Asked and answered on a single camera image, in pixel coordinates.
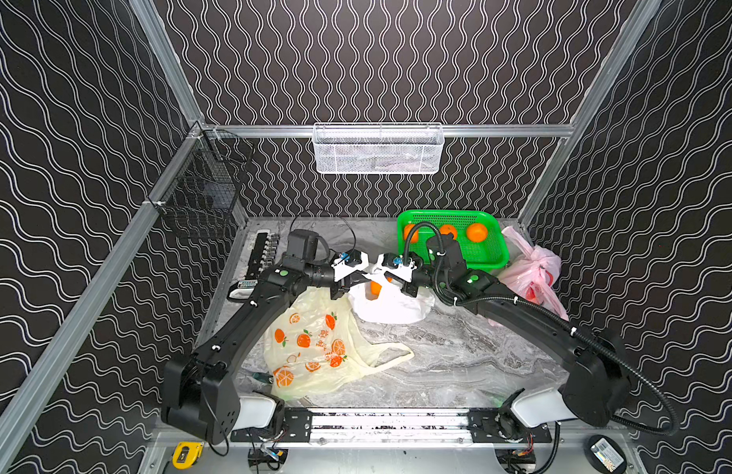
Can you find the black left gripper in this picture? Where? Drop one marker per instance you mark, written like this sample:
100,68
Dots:
340,281

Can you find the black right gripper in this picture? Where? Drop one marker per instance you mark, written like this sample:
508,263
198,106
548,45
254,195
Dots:
408,289

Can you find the large orange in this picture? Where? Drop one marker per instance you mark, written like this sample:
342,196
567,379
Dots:
477,232
375,289

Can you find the white plastic bag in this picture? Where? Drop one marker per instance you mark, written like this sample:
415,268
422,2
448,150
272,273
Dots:
391,307

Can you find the yellow bag with orange print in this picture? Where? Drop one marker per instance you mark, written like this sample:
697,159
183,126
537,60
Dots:
315,347

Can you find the pink plastic bag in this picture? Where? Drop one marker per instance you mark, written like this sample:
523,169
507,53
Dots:
533,273

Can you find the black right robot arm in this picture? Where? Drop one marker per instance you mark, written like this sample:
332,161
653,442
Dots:
599,375

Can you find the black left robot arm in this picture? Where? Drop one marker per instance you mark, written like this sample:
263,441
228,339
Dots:
199,396

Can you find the orange far left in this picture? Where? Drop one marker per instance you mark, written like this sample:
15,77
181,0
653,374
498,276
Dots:
409,235

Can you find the orange centre bottom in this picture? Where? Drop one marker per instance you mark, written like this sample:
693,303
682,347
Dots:
449,229

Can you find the large orange top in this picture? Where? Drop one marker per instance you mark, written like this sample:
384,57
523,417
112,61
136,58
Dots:
477,232

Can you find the green plastic basket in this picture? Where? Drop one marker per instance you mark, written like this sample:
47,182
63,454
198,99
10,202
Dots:
489,256

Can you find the yellow tape measure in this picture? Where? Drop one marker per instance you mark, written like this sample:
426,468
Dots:
187,454

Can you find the black round device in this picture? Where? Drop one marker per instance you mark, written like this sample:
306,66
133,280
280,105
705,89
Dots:
605,456

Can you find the socket set rail holder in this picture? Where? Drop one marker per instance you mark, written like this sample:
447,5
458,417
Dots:
262,255

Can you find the white wire mesh basket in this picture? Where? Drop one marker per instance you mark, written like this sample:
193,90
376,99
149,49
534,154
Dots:
378,149

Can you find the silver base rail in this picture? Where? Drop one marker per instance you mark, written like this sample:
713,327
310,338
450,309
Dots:
356,428

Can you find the black wire basket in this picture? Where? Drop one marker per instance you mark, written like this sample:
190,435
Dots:
199,204

